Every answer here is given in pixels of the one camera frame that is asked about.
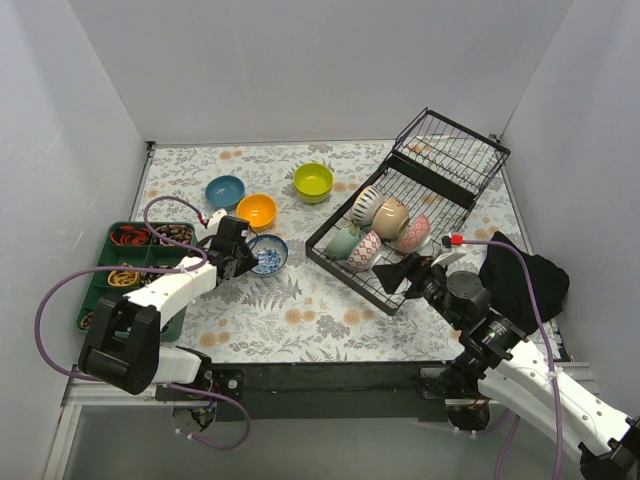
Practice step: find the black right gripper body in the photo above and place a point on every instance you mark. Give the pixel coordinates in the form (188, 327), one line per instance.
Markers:
(410, 275)

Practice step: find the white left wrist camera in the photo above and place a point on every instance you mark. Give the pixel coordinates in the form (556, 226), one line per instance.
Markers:
(211, 223)

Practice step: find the blue striped white bowl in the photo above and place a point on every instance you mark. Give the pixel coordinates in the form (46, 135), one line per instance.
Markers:
(366, 206)

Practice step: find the brown rubber bands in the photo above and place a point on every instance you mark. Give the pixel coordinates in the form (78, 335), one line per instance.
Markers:
(85, 322)

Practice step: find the blue floral white bowl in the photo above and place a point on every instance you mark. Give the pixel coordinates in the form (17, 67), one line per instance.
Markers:
(271, 253)

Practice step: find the orange rubber bands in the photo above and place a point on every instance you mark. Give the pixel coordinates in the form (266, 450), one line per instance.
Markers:
(129, 235)

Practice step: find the lime green bowl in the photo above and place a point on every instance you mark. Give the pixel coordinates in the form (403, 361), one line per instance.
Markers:
(313, 196)
(313, 179)

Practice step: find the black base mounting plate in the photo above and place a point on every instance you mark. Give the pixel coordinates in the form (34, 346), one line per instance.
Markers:
(347, 390)

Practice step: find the pink patterned bowl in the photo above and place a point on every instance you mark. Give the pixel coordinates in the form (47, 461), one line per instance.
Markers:
(414, 236)

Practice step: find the aluminium frame rail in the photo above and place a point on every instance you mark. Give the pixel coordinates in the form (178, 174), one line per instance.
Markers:
(80, 394)

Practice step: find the beige ceramic bowl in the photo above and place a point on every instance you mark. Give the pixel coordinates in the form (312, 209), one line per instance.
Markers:
(391, 219)

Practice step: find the dark patterned rubber bands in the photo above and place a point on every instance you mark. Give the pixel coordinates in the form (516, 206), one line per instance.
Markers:
(181, 233)

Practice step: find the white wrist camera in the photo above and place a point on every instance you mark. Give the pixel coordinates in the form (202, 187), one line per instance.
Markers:
(453, 249)
(211, 223)

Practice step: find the red diamond pattern bowl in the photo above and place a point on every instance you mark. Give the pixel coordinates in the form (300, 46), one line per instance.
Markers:
(365, 254)

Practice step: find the blue ceramic bowl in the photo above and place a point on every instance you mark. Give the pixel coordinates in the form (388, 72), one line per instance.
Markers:
(225, 192)

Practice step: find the mint green flower bowl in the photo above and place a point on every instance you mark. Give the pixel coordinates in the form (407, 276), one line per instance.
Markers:
(344, 242)

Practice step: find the yellow rubber bands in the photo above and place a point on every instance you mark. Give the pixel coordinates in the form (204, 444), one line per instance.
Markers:
(123, 279)

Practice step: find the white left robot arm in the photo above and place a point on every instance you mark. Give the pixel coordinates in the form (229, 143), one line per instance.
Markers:
(123, 344)

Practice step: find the black cloth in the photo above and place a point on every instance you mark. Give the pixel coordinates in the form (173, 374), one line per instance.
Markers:
(502, 275)

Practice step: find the orange plastic bowl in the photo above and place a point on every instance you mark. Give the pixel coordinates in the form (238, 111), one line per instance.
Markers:
(259, 209)

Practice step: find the green compartment tray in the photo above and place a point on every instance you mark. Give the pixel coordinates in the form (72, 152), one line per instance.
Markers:
(147, 256)

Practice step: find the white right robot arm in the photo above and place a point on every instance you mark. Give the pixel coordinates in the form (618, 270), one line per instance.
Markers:
(507, 367)

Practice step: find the black wire dish rack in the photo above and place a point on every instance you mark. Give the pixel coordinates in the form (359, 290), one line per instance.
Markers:
(437, 168)

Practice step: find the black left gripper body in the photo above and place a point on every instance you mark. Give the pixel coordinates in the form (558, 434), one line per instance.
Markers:
(235, 260)

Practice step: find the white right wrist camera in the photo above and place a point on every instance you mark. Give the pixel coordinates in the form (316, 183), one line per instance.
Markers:
(453, 249)

